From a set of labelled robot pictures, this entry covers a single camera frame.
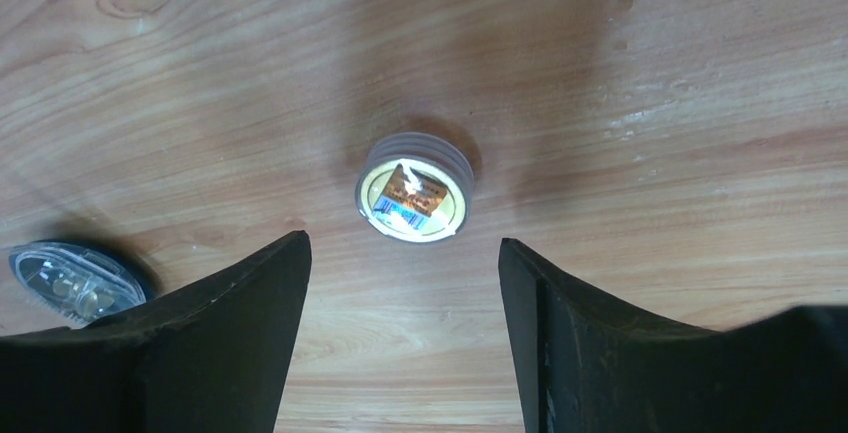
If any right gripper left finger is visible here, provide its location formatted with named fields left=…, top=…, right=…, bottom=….
left=1, top=231, right=312, bottom=432

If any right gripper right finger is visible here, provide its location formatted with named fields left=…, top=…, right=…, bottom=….
left=498, top=238, right=847, bottom=432

